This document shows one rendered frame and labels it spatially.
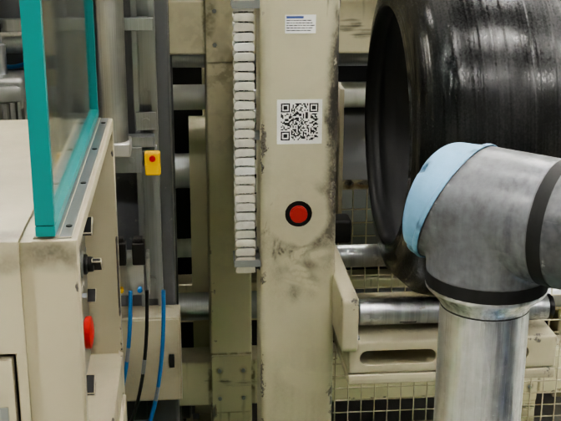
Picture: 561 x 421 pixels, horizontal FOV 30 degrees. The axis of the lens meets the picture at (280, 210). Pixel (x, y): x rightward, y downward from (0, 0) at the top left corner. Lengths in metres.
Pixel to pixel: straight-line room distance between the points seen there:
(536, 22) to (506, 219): 0.75
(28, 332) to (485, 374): 0.45
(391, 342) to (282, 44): 0.52
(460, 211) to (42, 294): 0.41
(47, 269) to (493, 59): 0.81
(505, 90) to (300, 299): 0.52
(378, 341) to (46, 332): 0.83
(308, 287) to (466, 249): 0.89
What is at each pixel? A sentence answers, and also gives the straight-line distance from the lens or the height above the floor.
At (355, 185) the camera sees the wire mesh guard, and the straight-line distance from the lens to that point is 2.20.
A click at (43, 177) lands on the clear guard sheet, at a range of 1.02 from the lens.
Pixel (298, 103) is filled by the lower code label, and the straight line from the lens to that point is 1.73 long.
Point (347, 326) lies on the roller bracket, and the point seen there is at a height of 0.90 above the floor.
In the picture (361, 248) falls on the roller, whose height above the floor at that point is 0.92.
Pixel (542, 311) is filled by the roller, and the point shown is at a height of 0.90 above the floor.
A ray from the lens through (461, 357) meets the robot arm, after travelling 1.01.
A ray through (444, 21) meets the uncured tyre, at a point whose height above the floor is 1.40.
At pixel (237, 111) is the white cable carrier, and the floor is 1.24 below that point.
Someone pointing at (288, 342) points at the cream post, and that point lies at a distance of 1.86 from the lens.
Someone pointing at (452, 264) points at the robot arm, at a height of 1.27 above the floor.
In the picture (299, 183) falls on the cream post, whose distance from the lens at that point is 1.76.
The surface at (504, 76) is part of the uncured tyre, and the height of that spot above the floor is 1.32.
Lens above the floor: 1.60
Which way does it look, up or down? 17 degrees down
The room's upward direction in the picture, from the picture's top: straight up
